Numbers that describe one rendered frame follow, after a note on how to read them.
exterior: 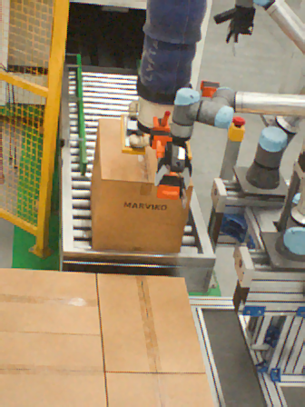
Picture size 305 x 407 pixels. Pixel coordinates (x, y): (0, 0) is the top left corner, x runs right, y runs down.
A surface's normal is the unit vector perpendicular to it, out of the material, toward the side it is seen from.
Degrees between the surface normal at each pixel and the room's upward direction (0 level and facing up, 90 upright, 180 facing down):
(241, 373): 0
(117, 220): 90
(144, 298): 0
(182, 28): 101
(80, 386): 0
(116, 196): 90
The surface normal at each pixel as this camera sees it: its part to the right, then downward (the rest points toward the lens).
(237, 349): 0.15, -0.84
